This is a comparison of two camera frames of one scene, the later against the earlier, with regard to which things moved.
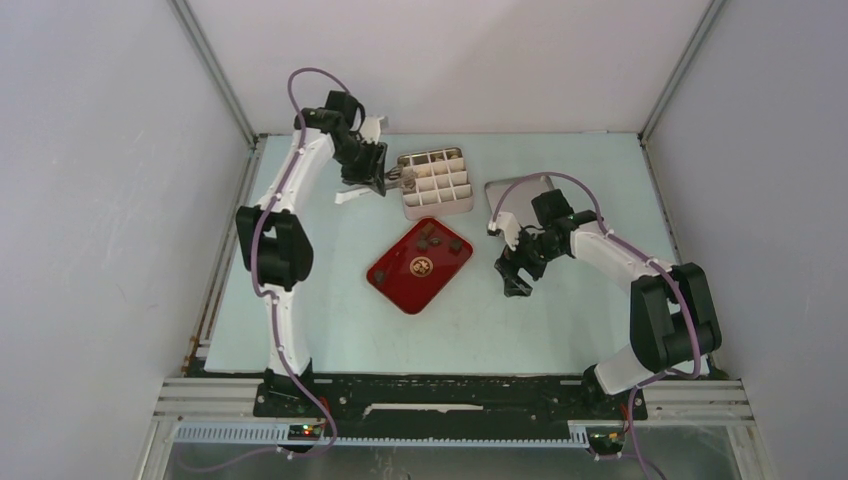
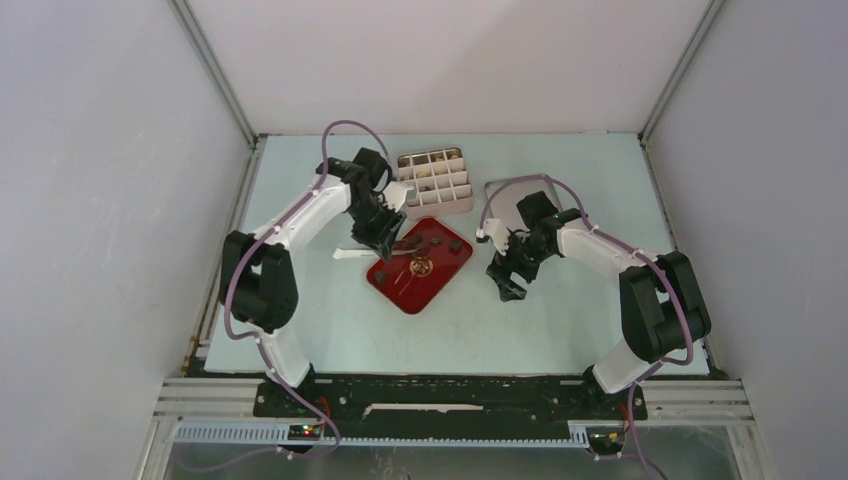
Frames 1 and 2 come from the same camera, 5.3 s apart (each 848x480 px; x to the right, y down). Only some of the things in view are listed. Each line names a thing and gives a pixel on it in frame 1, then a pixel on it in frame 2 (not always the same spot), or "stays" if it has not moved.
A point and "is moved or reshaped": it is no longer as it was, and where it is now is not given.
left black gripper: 372,172 to 383,238
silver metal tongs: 390,184 is moved or reshaped
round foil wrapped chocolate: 421,267 stays
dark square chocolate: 455,247 stays
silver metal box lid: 516,199 stays
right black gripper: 509,265 stays
